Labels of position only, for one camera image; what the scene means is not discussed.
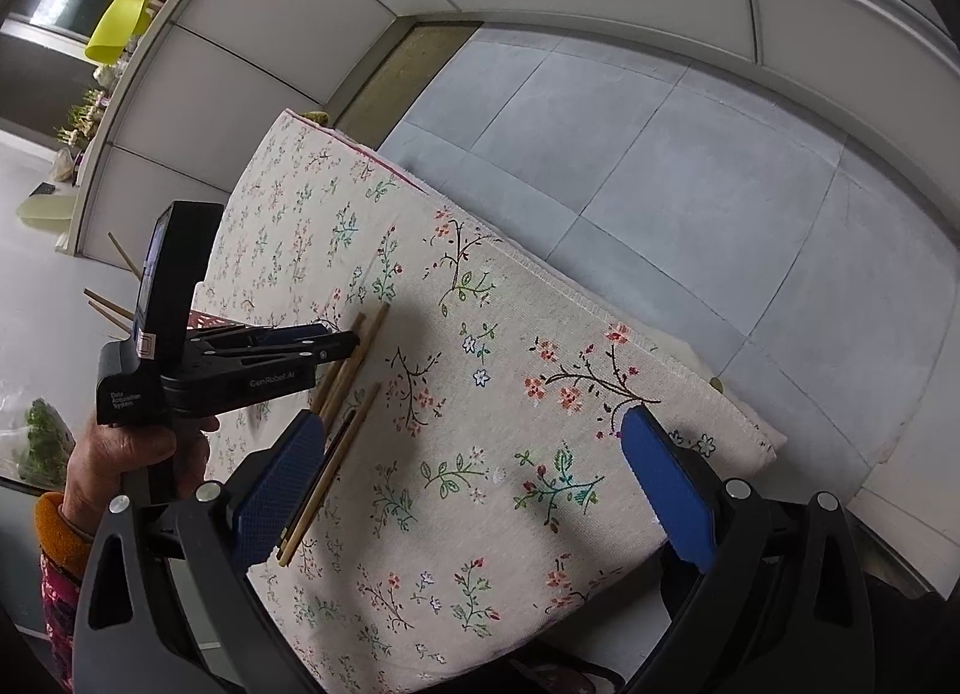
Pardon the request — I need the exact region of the bag of green vegetables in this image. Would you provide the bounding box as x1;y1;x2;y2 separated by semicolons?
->
0;384;75;491

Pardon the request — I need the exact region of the black chopstick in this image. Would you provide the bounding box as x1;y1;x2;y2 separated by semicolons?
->
278;410;356;549

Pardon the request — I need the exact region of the bamboo chopstick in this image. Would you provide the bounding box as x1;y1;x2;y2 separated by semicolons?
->
107;231;143;281
83;288;135;320
277;382;381;567
88;301;132;335
324;302;391;434
309;357;352;428

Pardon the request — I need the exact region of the left hand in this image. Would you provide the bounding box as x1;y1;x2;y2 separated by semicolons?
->
59;414;220;536

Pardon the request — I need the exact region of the left red floral sleeve forearm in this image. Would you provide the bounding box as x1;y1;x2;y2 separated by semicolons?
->
34;492;93;692

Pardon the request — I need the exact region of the floral tablecloth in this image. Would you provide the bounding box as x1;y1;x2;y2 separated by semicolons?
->
194;112;784;692

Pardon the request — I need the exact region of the pink perforated utensil basket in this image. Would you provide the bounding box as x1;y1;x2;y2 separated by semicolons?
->
187;311;244;332

